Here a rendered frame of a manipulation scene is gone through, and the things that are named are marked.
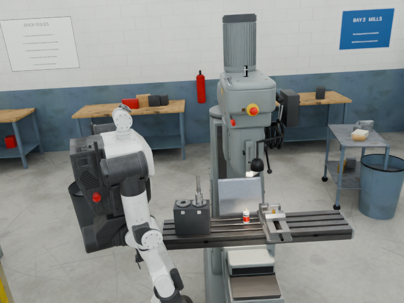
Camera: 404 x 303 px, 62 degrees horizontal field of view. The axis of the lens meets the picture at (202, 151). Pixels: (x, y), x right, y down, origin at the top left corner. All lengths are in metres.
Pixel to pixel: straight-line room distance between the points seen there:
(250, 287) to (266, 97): 1.10
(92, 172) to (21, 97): 5.65
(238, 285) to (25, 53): 5.58
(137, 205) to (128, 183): 0.09
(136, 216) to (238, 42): 1.21
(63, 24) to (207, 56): 2.48
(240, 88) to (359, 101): 5.36
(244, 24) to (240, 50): 0.14
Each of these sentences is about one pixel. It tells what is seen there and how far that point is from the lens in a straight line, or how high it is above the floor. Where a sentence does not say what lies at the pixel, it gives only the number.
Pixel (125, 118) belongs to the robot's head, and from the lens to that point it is 1.30.
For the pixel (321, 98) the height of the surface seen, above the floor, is 0.89.
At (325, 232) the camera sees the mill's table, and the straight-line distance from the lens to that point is 2.28.
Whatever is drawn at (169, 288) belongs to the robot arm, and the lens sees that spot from 1.43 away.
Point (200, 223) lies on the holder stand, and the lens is 2.12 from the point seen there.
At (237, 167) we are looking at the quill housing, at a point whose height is 1.38.
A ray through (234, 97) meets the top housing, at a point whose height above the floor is 1.82.
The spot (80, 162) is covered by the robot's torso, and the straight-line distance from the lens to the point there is 1.30.
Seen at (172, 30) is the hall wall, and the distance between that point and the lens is 6.06.
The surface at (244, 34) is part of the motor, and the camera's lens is 2.03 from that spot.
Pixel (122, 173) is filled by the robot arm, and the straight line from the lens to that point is 1.14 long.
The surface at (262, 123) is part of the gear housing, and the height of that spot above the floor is 1.65.
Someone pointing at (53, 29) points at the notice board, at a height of 2.18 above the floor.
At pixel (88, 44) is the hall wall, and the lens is 6.33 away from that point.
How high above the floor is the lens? 2.19
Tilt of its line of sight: 21 degrees down
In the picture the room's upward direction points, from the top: 3 degrees counter-clockwise
